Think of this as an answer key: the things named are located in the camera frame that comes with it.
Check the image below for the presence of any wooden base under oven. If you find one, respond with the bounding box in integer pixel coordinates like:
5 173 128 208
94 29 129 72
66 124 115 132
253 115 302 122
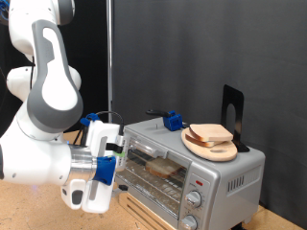
118 191 174 230

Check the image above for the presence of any vertical metal pole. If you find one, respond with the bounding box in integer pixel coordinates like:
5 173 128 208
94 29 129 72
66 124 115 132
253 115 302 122
106 0 114 124

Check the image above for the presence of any black fabric curtain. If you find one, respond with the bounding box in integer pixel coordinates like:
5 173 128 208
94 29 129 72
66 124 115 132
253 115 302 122
0 0 111 135

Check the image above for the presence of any glass oven door with handle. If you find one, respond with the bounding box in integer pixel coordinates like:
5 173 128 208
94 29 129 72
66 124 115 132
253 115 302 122
115 133 190 222

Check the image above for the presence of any wire oven rack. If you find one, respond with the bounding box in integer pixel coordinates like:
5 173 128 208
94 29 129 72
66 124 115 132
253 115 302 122
126 152 188 215

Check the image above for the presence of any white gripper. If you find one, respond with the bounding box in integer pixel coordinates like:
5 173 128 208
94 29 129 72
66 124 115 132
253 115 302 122
81 120 130 215

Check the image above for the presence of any metal spatula with blue block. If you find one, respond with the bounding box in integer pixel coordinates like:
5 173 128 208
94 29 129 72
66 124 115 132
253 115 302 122
145 108 190 132

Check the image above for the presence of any silver toaster oven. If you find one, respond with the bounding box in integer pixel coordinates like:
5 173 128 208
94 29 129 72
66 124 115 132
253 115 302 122
114 115 267 230

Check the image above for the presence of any dark grey fabric backdrop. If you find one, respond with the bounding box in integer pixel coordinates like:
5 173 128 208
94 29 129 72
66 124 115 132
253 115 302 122
111 0 307 229

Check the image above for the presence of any blue cable clip on arm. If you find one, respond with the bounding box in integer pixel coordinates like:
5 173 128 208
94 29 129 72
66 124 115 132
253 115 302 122
0 0 11 25

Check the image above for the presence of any silver oven dial knob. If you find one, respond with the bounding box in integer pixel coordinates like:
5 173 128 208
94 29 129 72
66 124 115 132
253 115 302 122
180 215 199 230
185 191 202 209

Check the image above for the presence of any white bread slice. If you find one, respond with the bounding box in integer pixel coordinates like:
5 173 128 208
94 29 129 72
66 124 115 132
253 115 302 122
184 133 220 149
189 123 234 143
145 157 185 179

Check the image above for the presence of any black metal bookend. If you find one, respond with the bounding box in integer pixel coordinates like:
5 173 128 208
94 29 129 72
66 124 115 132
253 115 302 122
221 84 251 153

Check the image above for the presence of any round wooden cutting board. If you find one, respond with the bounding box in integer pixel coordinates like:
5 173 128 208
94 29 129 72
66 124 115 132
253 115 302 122
180 127 238 163

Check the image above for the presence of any wrist camera on blue mount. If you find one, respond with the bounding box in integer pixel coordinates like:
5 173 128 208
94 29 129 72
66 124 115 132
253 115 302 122
93 135 130 186

